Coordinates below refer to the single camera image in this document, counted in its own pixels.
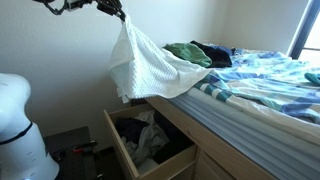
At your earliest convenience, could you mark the large open wooden drawer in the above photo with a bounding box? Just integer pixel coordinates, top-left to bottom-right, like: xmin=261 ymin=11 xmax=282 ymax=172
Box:
xmin=103 ymin=102 xmax=199 ymax=180

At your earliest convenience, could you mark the wooden bed frame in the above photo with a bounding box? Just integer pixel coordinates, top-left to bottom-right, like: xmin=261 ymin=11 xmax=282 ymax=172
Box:
xmin=131 ymin=96 xmax=278 ymax=180

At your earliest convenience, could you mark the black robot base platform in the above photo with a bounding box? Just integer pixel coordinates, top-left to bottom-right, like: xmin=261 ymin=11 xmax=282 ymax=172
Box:
xmin=43 ymin=125 xmax=101 ymax=180

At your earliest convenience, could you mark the wooden closed drawer bank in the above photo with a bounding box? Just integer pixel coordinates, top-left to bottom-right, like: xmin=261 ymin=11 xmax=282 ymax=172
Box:
xmin=193 ymin=151 xmax=234 ymax=180

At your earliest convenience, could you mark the dark window frame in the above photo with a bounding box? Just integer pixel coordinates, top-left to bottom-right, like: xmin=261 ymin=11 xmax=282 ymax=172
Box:
xmin=288 ymin=0 xmax=320 ymax=61

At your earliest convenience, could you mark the red handled clamp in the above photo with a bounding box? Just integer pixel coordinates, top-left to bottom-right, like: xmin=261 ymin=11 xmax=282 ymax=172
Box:
xmin=72 ymin=139 xmax=99 ymax=154

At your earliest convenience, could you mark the mattress with light blue sheet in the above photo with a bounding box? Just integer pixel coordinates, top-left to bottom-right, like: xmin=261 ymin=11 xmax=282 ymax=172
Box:
xmin=168 ymin=86 xmax=320 ymax=180

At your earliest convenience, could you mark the grey white shirt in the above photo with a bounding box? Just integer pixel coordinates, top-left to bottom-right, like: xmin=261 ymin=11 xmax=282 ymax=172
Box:
xmin=121 ymin=109 xmax=171 ymax=168

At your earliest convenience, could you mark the black garment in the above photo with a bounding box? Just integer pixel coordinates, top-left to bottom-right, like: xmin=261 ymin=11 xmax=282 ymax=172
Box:
xmin=151 ymin=111 xmax=196 ymax=164

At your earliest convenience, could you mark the dark navy garment with blue trim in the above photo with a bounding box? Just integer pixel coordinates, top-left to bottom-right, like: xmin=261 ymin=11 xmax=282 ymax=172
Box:
xmin=189 ymin=40 xmax=236 ymax=69

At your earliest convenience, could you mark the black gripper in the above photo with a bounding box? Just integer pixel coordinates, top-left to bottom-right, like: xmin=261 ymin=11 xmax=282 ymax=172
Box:
xmin=96 ymin=0 xmax=127 ymax=22

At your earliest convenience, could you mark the white waffle towel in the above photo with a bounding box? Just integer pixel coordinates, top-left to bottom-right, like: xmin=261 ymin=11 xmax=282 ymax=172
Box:
xmin=108 ymin=13 xmax=213 ymax=104

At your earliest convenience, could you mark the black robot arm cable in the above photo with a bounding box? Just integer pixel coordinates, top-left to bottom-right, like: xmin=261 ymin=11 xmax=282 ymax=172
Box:
xmin=32 ymin=0 xmax=68 ymax=16

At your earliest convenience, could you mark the blue patterned duvet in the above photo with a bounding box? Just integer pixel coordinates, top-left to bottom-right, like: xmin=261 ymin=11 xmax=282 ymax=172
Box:
xmin=193 ymin=48 xmax=320 ymax=125

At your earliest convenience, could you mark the teal cloth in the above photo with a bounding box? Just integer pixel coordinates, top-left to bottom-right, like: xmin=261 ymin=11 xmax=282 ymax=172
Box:
xmin=304 ymin=72 xmax=320 ymax=86

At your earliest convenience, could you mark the green garment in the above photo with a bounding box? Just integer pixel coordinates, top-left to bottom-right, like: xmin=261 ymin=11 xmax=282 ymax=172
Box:
xmin=163 ymin=42 xmax=213 ymax=69

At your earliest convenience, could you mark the dark navy folded garment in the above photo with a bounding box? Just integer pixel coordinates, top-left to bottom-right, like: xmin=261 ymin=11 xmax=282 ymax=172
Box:
xmin=114 ymin=117 xmax=150 ymax=144

